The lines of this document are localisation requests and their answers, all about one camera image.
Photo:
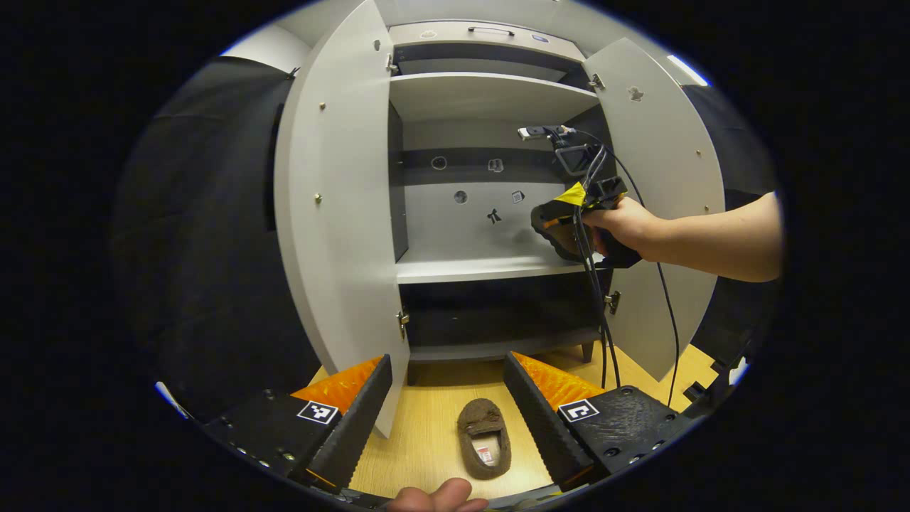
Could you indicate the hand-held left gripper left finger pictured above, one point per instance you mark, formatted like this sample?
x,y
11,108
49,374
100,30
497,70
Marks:
x,y
362,419

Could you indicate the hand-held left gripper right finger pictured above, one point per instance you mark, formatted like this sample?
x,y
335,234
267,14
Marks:
x,y
540,419

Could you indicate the brown fuzzy shoe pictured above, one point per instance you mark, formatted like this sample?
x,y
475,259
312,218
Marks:
x,y
551,242
473,441

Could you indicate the white shoe cabinet door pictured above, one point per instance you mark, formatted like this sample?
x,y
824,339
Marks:
x,y
675,142
341,213

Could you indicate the white shoe cabinet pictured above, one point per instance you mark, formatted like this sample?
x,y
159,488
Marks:
x,y
441,227

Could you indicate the metal door hinge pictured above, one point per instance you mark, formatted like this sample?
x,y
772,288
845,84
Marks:
x,y
392,64
613,302
596,82
403,321

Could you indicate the white cabinet shelf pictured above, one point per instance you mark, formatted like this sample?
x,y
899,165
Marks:
x,y
483,96
469,267

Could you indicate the white cabinet drawer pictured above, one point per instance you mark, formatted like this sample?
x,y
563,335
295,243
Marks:
x,y
455,43

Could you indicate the black backdrop cloth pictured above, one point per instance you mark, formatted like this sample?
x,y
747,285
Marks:
x,y
739,156
213,249

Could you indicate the small ceiling light panel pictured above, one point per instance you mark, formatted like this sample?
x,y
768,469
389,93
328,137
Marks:
x,y
687,70

